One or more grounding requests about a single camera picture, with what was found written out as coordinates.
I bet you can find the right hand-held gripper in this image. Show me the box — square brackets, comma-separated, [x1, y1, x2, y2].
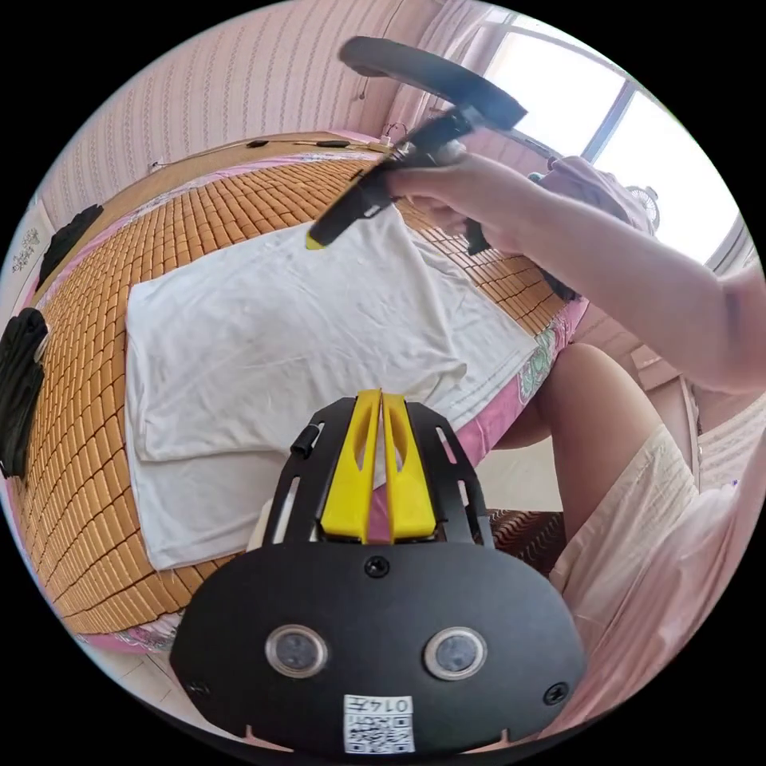
[304, 109, 489, 256]

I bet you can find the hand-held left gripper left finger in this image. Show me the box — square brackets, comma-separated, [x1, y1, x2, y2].
[319, 388, 383, 544]

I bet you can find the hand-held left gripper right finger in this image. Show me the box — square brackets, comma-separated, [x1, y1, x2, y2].
[381, 392, 436, 545]

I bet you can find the white short sleeve shirt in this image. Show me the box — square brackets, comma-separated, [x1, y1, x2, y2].
[123, 205, 541, 571]

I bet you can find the person's right forearm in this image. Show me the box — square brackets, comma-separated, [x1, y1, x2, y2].
[519, 176, 766, 397]

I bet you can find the person's right hand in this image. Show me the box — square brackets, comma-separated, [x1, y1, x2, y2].
[385, 152, 543, 257]

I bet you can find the person's body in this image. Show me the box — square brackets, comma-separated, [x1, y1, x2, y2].
[494, 263, 766, 743]

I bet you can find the black garment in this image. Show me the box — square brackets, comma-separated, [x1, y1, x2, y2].
[38, 203, 106, 290]

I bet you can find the bed with woven mat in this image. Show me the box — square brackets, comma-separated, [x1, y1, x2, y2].
[0, 128, 592, 657]

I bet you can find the window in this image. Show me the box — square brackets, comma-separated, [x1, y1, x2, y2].
[478, 10, 752, 274]

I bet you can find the pile of clothes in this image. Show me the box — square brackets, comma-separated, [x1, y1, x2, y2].
[0, 307, 50, 481]

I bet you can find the fan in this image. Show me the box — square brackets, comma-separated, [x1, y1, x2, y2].
[626, 184, 661, 231]

